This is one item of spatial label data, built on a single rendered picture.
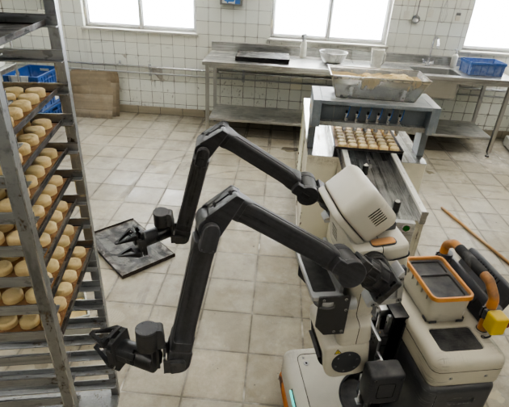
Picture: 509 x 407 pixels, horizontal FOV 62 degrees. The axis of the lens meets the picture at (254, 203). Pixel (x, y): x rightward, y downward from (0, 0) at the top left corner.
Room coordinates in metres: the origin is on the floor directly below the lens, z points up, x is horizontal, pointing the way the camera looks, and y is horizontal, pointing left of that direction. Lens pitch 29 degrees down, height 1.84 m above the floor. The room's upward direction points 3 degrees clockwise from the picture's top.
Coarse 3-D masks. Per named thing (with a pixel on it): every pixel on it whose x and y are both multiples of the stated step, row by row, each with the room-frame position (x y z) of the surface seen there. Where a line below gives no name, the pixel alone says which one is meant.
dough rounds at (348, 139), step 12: (336, 132) 2.65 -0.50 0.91; (348, 132) 2.64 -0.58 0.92; (360, 132) 2.64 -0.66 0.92; (372, 132) 2.70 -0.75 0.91; (336, 144) 2.47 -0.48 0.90; (348, 144) 2.48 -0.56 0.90; (360, 144) 2.44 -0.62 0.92; (372, 144) 2.46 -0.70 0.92; (384, 144) 2.46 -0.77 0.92; (396, 144) 2.47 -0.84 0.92
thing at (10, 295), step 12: (72, 228) 1.15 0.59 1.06; (60, 240) 1.08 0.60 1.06; (72, 240) 1.11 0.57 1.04; (60, 252) 1.02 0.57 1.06; (48, 264) 0.96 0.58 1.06; (60, 264) 0.99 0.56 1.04; (0, 288) 0.87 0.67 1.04; (12, 288) 0.85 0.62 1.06; (24, 288) 0.88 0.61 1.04; (0, 300) 0.83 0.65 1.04; (12, 300) 0.81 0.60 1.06; (24, 300) 0.83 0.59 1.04
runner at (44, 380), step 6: (18, 378) 0.80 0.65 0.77; (24, 378) 0.80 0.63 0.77; (30, 378) 0.79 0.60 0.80; (36, 378) 0.79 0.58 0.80; (42, 378) 0.79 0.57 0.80; (48, 378) 0.79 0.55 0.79; (54, 378) 0.79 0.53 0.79; (0, 384) 0.77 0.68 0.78; (6, 384) 0.77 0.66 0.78; (12, 384) 0.78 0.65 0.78; (18, 384) 0.78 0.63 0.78; (24, 384) 0.78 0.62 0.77; (30, 384) 0.78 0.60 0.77; (36, 384) 0.78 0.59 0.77; (42, 384) 0.79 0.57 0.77; (48, 384) 0.79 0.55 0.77
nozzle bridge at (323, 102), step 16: (320, 96) 2.50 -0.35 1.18; (320, 112) 2.42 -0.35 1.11; (336, 112) 2.50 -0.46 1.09; (352, 112) 2.49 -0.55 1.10; (384, 112) 2.48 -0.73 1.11; (400, 112) 2.48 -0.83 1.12; (416, 112) 2.47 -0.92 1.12; (432, 112) 2.39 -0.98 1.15; (384, 128) 2.43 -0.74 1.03; (400, 128) 2.43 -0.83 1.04; (416, 128) 2.42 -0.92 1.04; (432, 128) 2.38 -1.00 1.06; (416, 144) 2.54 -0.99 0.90
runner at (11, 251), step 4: (0, 248) 0.79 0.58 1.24; (4, 248) 0.79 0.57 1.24; (8, 248) 0.79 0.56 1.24; (12, 248) 0.79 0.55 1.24; (16, 248) 0.79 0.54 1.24; (20, 248) 0.79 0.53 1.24; (44, 248) 0.83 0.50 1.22; (0, 252) 0.79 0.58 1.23; (4, 252) 0.79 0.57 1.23; (8, 252) 0.79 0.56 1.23; (12, 252) 0.79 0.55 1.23; (16, 252) 0.79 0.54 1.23; (20, 252) 0.79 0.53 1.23; (44, 252) 0.81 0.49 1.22; (0, 256) 0.79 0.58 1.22; (4, 256) 0.79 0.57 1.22; (8, 256) 0.79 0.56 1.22; (12, 256) 0.79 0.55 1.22; (16, 256) 0.79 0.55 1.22; (20, 256) 0.79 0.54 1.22
